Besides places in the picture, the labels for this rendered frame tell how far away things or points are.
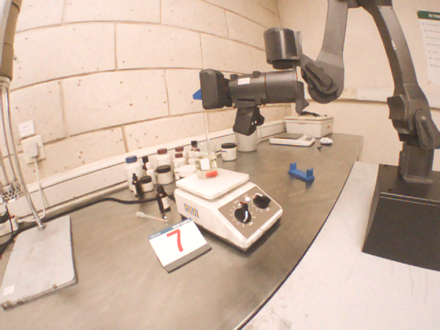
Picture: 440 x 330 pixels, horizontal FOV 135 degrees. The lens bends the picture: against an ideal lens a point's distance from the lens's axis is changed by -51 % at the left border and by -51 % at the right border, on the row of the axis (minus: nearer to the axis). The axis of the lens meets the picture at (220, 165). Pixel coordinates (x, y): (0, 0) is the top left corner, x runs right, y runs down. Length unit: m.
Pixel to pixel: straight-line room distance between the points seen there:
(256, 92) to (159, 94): 0.59
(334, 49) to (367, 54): 1.36
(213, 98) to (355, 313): 0.35
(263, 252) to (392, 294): 0.22
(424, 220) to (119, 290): 0.46
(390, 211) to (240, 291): 0.24
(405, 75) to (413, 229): 0.24
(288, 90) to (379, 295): 0.33
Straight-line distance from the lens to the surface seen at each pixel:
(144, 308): 0.29
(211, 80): 0.27
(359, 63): 1.67
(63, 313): 0.35
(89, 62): 0.80
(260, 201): 0.36
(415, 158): 0.38
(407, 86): 0.37
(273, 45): 0.32
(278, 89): 0.30
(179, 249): 0.33
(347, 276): 0.31
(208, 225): 0.35
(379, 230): 0.33
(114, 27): 0.88
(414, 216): 0.32
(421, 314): 0.33
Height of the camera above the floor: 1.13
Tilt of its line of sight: 17 degrees down
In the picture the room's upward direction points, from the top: 6 degrees counter-clockwise
